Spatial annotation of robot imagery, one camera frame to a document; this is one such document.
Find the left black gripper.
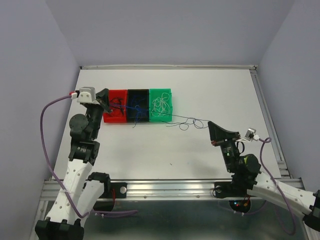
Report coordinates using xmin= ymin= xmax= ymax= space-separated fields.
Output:
xmin=84 ymin=88 xmax=112 ymax=140

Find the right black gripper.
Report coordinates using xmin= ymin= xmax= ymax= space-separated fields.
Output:
xmin=208 ymin=120 xmax=241 ymax=172

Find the black cable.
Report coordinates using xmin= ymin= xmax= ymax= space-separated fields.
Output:
xmin=108 ymin=96 xmax=126 ymax=117

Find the thin white wire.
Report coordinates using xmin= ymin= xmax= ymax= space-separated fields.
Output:
xmin=153 ymin=92 xmax=173 ymax=116
xmin=151 ymin=96 xmax=172 ymax=118

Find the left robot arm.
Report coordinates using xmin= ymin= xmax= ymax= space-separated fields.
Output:
xmin=35 ymin=87 xmax=111 ymax=240

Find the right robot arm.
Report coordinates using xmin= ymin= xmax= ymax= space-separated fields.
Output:
xmin=207 ymin=121 xmax=320 ymax=231

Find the red plastic bin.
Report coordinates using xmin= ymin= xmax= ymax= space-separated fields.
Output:
xmin=103 ymin=89 xmax=128 ymax=124

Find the black plastic bin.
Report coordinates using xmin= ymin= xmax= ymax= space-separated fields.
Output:
xmin=126 ymin=89 xmax=149 ymax=123

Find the green plastic bin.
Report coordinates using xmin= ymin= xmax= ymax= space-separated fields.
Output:
xmin=149 ymin=88 xmax=173 ymax=123

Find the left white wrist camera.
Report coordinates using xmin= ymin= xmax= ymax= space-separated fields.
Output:
xmin=69 ymin=87 xmax=98 ymax=104

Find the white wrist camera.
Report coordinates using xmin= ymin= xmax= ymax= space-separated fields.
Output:
xmin=69 ymin=87 xmax=98 ymax=104
xmin=236 ymin=128 xmax=260 ymax=143

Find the aluminium back rail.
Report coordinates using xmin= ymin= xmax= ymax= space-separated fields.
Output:
xmin=80 ymin=64 xmax=258 ymax=70

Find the aluminium rail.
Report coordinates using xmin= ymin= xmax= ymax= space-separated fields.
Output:
xmin=249 ymin=69 xmax=292 ymax=179
xmin=41 ymin=177 xmax=307 ymax=201
xmin=80 ymin=64 xmax=258 ymax=70

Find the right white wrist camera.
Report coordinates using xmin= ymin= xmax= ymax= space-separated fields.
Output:
xmin=236 ymin=128 xmax=260 ymax=143

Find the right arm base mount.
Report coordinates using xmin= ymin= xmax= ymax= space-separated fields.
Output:
xmin=212 ymin=181 xmax=251 ymax=214

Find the aluminium right side rail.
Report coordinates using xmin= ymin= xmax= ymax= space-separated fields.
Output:
xmin=249 ymin=69 xmax=292 ymax=179

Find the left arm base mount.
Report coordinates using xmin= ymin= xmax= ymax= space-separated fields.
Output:
xmin=88 ymin=172 xmax=128 ymax=212

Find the aluminium front rail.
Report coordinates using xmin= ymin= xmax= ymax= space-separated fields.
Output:
xmin=41 ymin=177 xmax=307 ymax=201

